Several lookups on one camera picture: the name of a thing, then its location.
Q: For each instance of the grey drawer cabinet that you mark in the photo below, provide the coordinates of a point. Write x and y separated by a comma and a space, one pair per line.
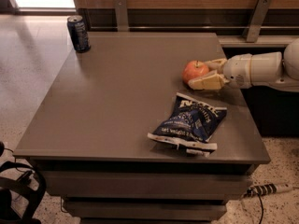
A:
90, 136

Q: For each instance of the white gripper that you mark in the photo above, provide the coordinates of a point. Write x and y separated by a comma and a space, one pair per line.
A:
237, 70

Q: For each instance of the left metal bracket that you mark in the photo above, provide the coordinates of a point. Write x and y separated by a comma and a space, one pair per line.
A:
121, 13

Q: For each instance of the red apple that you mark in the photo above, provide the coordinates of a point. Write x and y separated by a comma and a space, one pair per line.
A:
194, 69

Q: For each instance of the right metal bracket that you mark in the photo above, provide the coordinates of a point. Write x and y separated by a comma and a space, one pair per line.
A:
252, 31

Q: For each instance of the black chair base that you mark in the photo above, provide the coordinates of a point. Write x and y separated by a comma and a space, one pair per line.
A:
34, 197

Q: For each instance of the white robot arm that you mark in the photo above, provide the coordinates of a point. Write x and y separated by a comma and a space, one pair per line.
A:
279, 71

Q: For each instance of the blue pepsi can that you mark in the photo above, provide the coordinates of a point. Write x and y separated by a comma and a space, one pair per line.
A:
78, 33

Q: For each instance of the metal bracket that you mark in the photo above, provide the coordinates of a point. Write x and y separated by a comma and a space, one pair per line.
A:
252, 31
121, 13

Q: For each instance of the dark blue chip bag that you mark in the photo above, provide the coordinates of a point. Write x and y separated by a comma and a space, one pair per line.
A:
190, 126

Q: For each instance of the white power strip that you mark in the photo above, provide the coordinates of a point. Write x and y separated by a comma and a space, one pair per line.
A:
267, 189

